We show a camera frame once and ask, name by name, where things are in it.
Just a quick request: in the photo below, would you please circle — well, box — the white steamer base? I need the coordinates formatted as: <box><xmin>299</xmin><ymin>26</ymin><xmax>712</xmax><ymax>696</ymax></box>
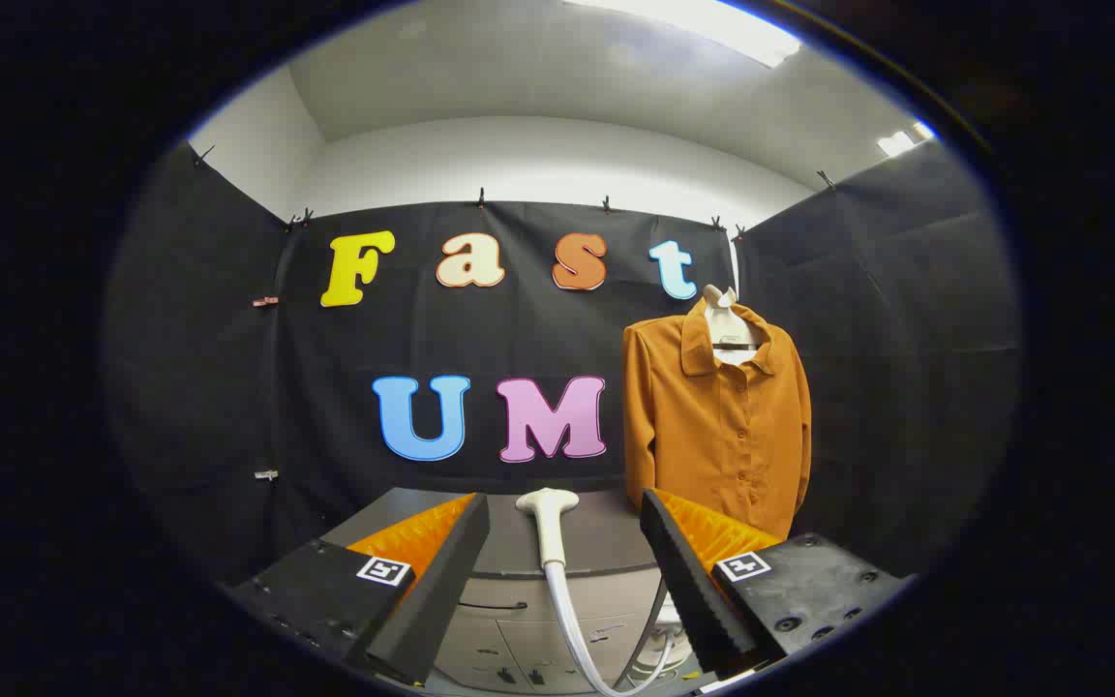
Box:
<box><xmin>649</xmin><ymin>592</ymin><xmax>704</xmax><ymax>679</ymax></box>

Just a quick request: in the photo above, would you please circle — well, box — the small ceiling light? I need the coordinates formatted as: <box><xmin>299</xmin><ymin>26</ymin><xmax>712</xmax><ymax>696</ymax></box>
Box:
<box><xmin>875</xmin><ymin>121</ymin><xmax>936</xmax><ymax>158</ymax></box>

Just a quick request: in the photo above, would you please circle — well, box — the white clothes hanger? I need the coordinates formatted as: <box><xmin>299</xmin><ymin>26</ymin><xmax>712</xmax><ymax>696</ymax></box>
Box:
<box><xmin>700</xmin><ymin>285</ymin><xmax>769</xmax><ymax>367</ymax></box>

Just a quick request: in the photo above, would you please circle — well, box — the orange button-up shirt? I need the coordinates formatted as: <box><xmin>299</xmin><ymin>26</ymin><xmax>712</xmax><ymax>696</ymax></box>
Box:
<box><xmin>622</xmin><ymin>298</ymin><xmax>813</xmax><ymax>541</ymax></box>

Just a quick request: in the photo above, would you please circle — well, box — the black backdrop cloth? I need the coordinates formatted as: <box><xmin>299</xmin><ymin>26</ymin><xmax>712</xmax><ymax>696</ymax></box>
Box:
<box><xmin>103</xmin><ymin>136</ymin><xmax>1021</xmax><ymax>601</ymax></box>

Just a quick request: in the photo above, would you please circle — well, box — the grey cabinet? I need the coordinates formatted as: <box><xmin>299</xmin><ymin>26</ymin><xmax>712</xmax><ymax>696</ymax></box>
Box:
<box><xmin>321</xmin><ymin>486</ymin><xmax>713</xmax><ymax>696</ymax></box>

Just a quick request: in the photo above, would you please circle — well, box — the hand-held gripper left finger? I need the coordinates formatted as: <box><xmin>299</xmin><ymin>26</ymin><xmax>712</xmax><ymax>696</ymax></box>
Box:
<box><xmin>225</xmin><ymin>492</ymin><xmax>492</xmax><ymax>688</ymax></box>

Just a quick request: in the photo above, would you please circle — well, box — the large ceiling light panel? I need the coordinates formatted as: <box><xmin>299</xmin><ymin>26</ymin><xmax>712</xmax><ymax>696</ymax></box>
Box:
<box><xmin>565</xmin><ymin>0</ymin><xmax>802</xmax><ymax>69</ymax></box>

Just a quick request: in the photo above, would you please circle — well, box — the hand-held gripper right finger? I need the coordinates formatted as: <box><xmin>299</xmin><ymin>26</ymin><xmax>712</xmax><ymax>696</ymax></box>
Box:
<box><xmin>639</xmin><ymin>487</ymin><xmax>910</xmax><ymax>682</ymax></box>

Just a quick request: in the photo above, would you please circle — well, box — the black cable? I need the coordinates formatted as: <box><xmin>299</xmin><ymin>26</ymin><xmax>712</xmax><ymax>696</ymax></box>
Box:
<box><xmin>616</xmin><ymin>576</ymin><xmax>667</xmax><ymax>688</ymax></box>

